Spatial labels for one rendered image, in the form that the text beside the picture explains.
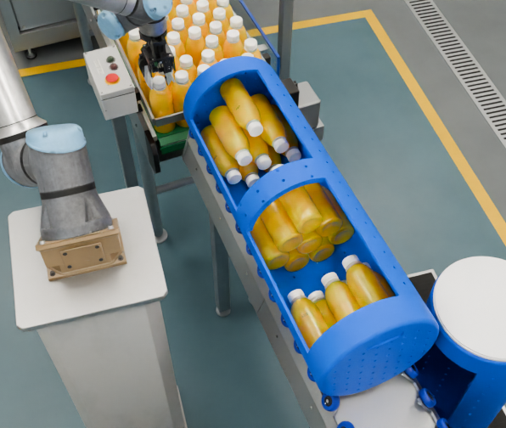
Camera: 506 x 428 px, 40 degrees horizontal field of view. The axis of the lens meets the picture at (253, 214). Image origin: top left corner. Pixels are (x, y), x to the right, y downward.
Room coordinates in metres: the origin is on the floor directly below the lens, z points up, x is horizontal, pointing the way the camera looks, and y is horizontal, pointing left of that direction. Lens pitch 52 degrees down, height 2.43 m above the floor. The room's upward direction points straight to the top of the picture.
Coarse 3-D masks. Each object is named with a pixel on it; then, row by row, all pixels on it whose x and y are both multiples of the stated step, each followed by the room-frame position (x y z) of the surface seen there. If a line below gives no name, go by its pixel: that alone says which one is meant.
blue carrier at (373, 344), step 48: (192, 96) 1.37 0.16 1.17; (288, 96) 1.35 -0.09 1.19; (240, 192) 1.20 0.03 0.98; (336, 192) 1.00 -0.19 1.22; (384, 240) 0.90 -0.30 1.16; (288, 288) 0.89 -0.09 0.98; (336, 336) 0.65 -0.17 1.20; (384, 336) 0.64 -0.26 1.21; (432, 336) 0.69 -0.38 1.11; (336, 384) 0.61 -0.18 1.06
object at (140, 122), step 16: (80, 16) 2.73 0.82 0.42; (80, 32) 2.73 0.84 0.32; (96, 32) 2.11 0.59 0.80; (144, 112) 1.59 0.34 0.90; (144, 128) 1.52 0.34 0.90; (144, 144) 1.54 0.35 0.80; (144, 160) 1.73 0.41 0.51; (160, 160) 1.56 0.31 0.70; (144, 176) 1.73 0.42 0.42; (144, 192) 1.74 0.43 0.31; (160, 192) 1.75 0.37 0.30; (160, 224) 1.74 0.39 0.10; (160, 240) 1.72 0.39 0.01
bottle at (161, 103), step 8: (168, 88) 1.53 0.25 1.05; (152, 96) 1.50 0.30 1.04; (160, 96) 1.50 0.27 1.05; (168, 96) 1.51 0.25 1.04; (152, 104) 1.50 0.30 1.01; (160, 104) 1.49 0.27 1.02; (168, 104) 1.50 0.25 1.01; (152, 112) 1.51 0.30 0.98; (160, 112) 1.49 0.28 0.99; (168, 112) 1.50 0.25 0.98; (160, 128) 1.49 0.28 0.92; (168, 128) 1.49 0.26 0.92
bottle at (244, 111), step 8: (232, 80) 1.43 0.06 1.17; (224, 88) 1.41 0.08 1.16; (232, 88) 1.39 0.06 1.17; (240, 88) 1.39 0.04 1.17; (224, 96) 1.39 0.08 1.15; (232, 96) 1.37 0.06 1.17; (240, 96) 1.36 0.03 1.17; (248, 96) 1.37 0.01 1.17; (232, 104) 1.35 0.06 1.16; (240, 104) 1.33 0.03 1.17; (248, 104) 1.33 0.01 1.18; (232, 112) 1.33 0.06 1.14; (240, 112) 1.31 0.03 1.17; (248, 112) 1.30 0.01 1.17; (256, 112) 1.31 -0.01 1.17; (240, 120) 1.29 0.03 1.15; (248, 120) 1.29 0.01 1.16; (256, 120) 1.29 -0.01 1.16
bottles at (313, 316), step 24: (216, 144) 1.29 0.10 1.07; (264, 144) 1.27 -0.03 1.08; (240, 168) 1.25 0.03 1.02; (264, 168) 1.22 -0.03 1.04; (264, 240) 0.97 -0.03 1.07; (312, 240) 0.97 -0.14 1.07; (336, 240) 0.99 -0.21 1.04; (288, 264) 0.94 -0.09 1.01; (336, 288) 0.83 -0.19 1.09; (312, 312) 0.77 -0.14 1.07; (336, 312) 0.77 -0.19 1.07; (312, 336) 0.72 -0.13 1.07
